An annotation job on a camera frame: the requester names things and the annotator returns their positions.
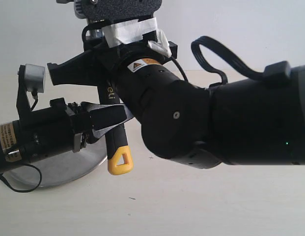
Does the round stainless steel plate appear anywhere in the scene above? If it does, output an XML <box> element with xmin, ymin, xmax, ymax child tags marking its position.
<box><xmin>5</xmin><ymin>137</ymin><xmax>107</xmax><ymax>188</ymax></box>

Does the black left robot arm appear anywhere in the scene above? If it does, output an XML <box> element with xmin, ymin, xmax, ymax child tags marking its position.
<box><xmin>0</xmin><ymin>98</ymin><xmax>134</xmax><ymax>174</ymax></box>

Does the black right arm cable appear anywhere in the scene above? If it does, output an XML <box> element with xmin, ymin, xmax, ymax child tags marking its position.
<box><xmin>166</xmin><ymin>35</ymin><xmax>292</xmax><ymax>87</ymax></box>

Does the black yellow claw hammer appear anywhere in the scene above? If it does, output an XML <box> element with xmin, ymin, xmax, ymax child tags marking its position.
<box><xmin>97</xmin><ymin>81</ymin><xmax>134</xmax><ymax>176</ymax></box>

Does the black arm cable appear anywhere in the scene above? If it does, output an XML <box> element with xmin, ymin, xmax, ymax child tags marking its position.
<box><xmin>166</xmin><ymin>35</ymin><xmax>292</xmax><ymax>87</ymax></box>
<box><xmin>0</xmin><ymin>90</ymin><xmax>43</xmax><ymax>194</ymax></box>

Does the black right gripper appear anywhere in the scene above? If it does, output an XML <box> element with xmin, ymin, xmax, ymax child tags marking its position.
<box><xmin>47</xmin><ymin>17</ymin><xmax>177</xmax><ymax>86</ymax></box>

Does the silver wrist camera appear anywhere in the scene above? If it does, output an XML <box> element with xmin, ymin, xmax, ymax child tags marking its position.
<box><xmin>22</xmin><ymin>64</ymin><xmax>46</xmax><ymax>93</ymax></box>
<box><xmin>56</xmin><ymin>0</ymin><xmax>163</xmax><ymax>20</ymax></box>

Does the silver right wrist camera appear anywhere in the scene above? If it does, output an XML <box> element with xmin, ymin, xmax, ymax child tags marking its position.
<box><xmin>56</xmin><ymin>0</ymin><xmax>163</xmax><ymax>20</ymax></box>

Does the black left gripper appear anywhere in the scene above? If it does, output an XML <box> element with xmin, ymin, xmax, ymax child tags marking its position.
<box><xmin>50</xmin><ymin>97</ymin><xmax>134</xmax><ymax>152</ymax></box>

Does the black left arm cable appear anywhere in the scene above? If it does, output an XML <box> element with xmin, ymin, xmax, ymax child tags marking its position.
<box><xmin>0</xmin><ymin>90</ymin><xmax>43</xmax><ymax>194</ymax></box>

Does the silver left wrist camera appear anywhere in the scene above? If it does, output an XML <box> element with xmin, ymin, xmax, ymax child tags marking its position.
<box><xmin>22</xmin><ymin>64</ymin><xmax>46</xmax><ymax>93</ymax></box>

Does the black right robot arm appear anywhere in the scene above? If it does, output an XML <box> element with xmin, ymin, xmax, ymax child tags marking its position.
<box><xmin>48</xmin><ymin>17</ymin><xmax>305</xmax><ymax>169</ymax></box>

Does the white tape on mount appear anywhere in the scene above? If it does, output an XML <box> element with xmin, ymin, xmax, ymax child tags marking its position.
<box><xmin>102</xmin><ymin>17</ymin><xmax>172</xmax><ymax>58</ymax></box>

